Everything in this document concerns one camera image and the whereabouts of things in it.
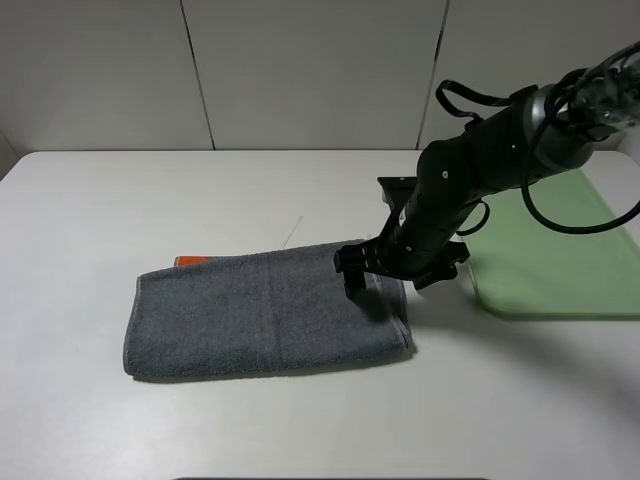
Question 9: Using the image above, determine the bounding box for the black right camera cable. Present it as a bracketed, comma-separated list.
[434, 42, 640, 236]

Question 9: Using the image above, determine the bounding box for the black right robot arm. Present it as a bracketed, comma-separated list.
[334, 44, 639, 298]

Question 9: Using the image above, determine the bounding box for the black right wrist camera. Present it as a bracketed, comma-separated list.
[377, 177, 417, 211]

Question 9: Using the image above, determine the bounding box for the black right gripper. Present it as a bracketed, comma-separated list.
[333, 237, 470, 299]

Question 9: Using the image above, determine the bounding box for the grey towel with orange pattern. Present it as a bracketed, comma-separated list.
[123, 243, 414, 381]

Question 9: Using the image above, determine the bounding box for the light green plastic tray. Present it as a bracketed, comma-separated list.
[465, 190, 639, 318]

